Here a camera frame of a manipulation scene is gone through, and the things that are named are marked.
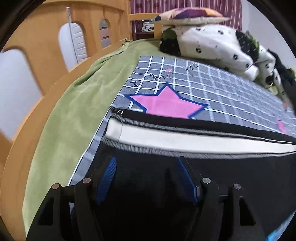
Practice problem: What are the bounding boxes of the black pants with white stripe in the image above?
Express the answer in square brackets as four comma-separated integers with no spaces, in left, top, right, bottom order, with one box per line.
[93,109,295,240]

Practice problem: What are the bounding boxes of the black clothing pile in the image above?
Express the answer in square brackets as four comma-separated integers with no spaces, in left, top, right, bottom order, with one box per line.
[268,50,295,113]

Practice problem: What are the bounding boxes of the green fleece blanket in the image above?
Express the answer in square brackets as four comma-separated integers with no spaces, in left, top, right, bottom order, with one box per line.
[22,39,164,230]

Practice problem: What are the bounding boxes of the grey checked star bedsheet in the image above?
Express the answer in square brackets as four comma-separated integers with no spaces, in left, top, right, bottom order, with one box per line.
[72,56,295,185]

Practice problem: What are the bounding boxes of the white floral black comforter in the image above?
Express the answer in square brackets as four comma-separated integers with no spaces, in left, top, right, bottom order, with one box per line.
[159,25,285,94]

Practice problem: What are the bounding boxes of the colourful patterned pillow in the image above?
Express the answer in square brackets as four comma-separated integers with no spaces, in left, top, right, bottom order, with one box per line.
[151,7,231,26]

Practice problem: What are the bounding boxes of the maroon patterned curtain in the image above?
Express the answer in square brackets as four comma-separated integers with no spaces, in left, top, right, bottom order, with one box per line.
[130,0,242,30]

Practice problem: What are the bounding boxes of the wooden bed frame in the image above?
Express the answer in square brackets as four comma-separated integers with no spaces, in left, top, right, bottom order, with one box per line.
[0,0,163,241]

